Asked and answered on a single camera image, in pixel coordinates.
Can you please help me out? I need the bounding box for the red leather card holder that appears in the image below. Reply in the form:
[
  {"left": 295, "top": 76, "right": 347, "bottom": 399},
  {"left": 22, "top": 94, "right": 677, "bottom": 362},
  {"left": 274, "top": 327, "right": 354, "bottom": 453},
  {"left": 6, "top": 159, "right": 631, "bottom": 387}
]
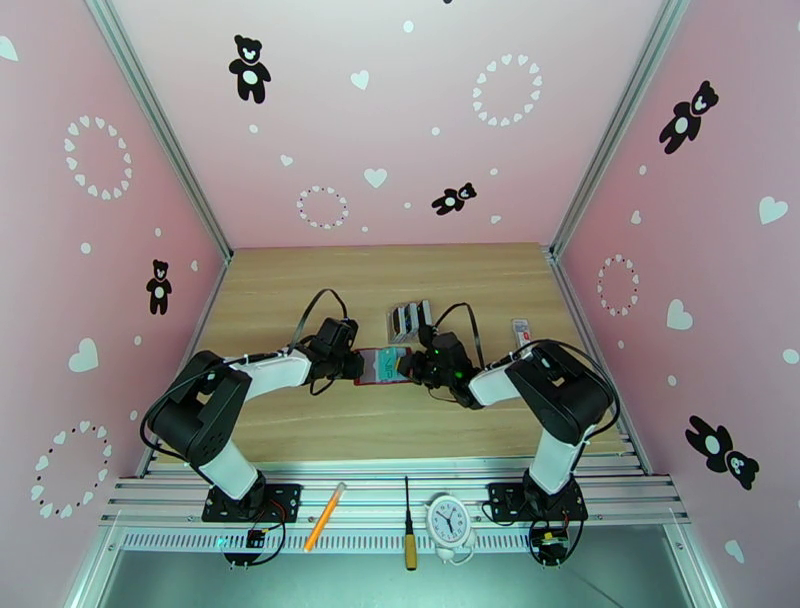
[{"left": 352, "top": 346, "right": 415, "bottom": 388}]

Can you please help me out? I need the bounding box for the grey-teal VIP card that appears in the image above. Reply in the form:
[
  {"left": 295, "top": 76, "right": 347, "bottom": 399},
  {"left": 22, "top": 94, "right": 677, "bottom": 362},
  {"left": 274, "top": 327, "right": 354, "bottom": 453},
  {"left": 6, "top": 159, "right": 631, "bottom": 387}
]
[{"left": 373, "top": 347, "right": 406, "bottom": 381}]

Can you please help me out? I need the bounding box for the white alarm clock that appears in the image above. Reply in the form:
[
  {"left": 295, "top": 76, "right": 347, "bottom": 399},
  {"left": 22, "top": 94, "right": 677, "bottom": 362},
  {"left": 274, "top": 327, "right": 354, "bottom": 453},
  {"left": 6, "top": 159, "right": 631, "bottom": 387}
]
[{"left": 424, "top": 492, "right": 478, "bottom": 566}]

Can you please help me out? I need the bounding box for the orange pen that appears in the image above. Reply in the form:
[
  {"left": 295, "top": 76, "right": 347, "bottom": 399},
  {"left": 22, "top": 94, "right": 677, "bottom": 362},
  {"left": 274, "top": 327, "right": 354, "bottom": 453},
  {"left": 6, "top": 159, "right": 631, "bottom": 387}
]
[{"left": 303, "top": 481, "right": 348, "bottom": 553}]

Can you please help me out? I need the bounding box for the small black circuit board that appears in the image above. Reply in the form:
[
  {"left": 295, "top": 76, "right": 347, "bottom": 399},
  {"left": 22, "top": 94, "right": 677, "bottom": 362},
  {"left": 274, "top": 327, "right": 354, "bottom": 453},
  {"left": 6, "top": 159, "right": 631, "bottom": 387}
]
[{"left": 224, "top": 527, "right": 267, "bottom": 551}]

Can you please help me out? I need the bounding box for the circuit board yellow connector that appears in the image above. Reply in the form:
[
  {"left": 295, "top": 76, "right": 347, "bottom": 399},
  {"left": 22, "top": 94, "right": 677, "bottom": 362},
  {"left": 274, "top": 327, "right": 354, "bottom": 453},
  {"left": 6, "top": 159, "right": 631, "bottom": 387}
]
[{"left": 529, "top": 523, "right": 573, "bottom": 567}]

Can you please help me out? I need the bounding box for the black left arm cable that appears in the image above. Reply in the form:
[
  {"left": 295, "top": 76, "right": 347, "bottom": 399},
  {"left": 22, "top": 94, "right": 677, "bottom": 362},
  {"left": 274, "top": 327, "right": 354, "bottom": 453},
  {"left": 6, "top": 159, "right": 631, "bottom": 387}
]
[{"left": 140, "top": 288, "right": 349, "bottom": 467}]

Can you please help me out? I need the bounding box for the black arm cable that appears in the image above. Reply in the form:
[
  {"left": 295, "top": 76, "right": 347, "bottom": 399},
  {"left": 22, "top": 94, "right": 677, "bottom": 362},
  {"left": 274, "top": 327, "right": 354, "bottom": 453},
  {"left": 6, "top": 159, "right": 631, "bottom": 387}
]
[
  {"left": 432, "top": 302, "right": 620, "bottom": 439},
  {"left": 140, "top": 288, "right": 349, "bottom": 467}
]

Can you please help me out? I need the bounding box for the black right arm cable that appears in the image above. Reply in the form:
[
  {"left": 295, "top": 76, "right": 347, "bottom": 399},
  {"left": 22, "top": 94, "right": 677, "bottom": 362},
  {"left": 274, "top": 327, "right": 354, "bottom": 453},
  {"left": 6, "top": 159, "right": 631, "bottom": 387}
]
[{"left": 432, "top": 302, "right": 620, "bottom": 439}]

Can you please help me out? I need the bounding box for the aluminium front rail base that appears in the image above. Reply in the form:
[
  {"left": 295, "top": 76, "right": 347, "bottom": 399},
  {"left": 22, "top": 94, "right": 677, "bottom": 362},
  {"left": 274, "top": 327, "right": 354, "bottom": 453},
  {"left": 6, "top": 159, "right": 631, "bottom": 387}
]
[{"left": 99, "top": 459, "right": 692, "bottom": 554}]

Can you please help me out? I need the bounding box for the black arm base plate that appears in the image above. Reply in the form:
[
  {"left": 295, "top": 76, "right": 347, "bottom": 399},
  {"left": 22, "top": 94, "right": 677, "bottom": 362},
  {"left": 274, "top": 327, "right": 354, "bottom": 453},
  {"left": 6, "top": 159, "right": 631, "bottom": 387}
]
[
  {"left": 201, "top": 482, "right": 303, "bottom": 524},
  {"left": 486, "top": 481, "right": 589, "bottom": 524}
]

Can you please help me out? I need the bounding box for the aluminium side rail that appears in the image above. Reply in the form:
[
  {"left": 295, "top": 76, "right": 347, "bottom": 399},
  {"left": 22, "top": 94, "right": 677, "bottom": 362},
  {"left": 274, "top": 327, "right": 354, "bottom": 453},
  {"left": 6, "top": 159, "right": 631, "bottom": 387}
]
[
  {"left": 548, "top": 249, "right": 651, "bottom": 476},
  {"left": 137, "top": 256, "right": 231, "bottom": 476}
]

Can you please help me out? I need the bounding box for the yellow handle screwdriver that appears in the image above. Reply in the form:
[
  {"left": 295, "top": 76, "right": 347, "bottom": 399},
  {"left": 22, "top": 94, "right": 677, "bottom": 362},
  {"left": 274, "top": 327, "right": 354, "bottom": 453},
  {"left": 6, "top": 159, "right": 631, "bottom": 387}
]
[{"left": 403, "top": 476, "right": 419, "bottom": 572}]

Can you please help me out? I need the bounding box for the aluminium frame post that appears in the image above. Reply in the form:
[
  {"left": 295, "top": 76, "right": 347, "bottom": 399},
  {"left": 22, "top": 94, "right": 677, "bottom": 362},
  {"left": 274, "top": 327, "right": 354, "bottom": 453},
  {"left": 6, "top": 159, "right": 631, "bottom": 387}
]
[
  {"left": 84, "top": 0, "right": 234, "bottom": 264},
  {"left": 547, "top": 0, "right": 690, "bottom": 259}
]

